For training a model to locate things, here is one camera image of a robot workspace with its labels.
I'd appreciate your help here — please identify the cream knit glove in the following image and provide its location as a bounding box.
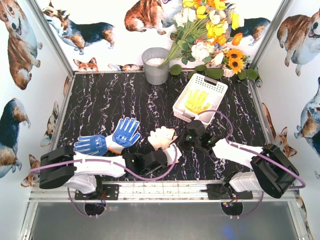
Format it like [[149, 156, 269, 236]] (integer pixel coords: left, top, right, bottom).
[[147, 126, 177, 151]]

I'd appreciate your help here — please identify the yellow coated work glove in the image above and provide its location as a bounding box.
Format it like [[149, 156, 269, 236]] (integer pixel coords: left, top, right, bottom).
[[184, 89, 212, 114]]

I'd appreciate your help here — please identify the blue dotted glove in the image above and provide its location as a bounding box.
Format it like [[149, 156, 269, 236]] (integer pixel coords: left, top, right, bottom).
[[73, 134, 108, 157], [105, 117, 141, 155]]

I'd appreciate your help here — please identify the white plastic storage basket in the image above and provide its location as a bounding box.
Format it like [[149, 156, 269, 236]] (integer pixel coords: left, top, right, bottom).
[[172, 73, 228, 127]]

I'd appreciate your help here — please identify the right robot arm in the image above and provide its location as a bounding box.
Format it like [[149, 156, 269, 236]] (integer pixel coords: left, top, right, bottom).
[[176, 120, 299, 199]]

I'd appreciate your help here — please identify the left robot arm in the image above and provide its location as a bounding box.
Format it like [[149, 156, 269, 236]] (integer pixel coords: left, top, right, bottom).
[[38, 146, 176, 194]]

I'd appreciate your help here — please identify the grey metal bucket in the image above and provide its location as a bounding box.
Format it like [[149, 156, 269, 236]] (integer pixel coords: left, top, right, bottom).
[[141, 47, 169, 86]]

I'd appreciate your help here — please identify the sunflower pot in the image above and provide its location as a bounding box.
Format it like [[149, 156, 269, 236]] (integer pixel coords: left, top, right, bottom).
[[221, 48, 251, 78]]

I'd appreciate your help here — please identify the artificial flower bouquet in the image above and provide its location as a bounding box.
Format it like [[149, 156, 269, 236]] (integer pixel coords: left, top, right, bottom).
[[163, 0, 245, 66]]

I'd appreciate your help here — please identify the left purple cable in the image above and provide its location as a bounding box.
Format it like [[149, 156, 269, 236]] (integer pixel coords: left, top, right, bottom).
[[29, 143, 178, 218]]

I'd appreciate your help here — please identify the purple cable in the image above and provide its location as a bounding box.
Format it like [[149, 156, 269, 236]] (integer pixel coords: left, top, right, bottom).
[[29, 143, 178, 218], [194, 109, 306, 217]]

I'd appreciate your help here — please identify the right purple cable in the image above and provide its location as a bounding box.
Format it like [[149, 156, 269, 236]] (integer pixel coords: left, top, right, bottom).
[[194, 109, 306, 217]]

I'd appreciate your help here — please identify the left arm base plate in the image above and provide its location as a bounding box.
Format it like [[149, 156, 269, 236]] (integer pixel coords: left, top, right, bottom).
[[74, 184, 120, 201]]

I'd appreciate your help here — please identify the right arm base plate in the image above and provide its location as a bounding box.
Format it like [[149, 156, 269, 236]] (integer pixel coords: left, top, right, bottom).
[[200, 183, 253, 200]]

